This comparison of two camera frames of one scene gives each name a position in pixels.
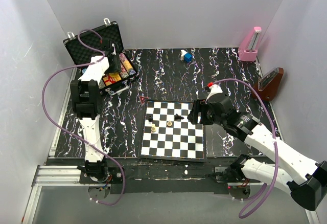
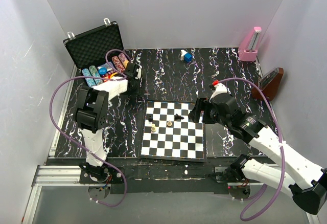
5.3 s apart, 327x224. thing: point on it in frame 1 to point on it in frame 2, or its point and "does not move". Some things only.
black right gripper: [199, 106] does not move
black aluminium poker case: [82, 48] does not move
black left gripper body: [115, 67] to [136, 91]
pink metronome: [249, 50] does not move
